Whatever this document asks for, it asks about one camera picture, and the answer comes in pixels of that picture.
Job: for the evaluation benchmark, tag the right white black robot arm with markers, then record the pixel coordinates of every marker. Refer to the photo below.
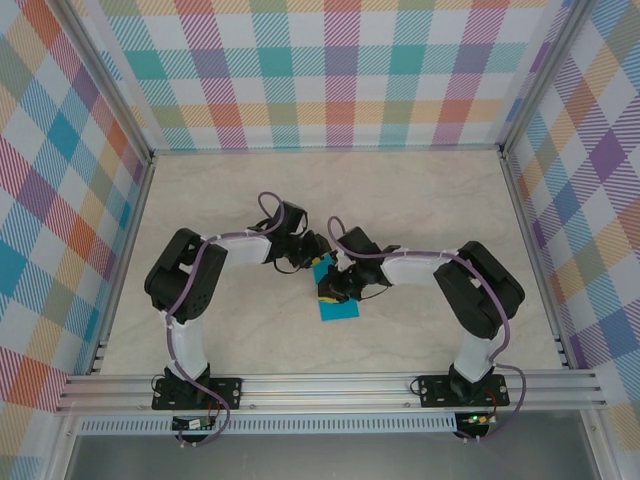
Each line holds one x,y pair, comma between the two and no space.
412,272

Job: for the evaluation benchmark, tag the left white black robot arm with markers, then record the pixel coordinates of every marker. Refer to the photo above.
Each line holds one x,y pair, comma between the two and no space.
242,251

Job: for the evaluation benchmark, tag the grey metal panel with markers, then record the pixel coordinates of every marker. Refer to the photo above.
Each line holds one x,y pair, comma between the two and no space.
325,457

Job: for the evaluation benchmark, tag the circuit board with green light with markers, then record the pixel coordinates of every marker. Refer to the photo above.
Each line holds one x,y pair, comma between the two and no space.
477,419

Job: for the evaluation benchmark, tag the small black circuit board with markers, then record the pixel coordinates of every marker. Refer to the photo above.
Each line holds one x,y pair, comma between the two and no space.
192,424

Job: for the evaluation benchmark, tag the aluminium frame floor rail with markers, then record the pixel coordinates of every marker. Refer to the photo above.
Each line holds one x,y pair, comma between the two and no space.
536,260
122,270
325,149

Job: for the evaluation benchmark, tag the aluminium mounting rail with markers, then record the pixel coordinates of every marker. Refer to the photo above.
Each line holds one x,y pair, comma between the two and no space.
325,392

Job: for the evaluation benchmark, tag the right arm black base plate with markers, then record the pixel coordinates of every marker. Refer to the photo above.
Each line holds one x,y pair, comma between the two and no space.
435,392

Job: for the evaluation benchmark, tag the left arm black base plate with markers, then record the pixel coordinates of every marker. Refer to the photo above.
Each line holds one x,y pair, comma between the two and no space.
230,392

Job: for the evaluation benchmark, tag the aluminium frame post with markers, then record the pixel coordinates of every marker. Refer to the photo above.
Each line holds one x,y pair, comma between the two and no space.
541,75
111,82

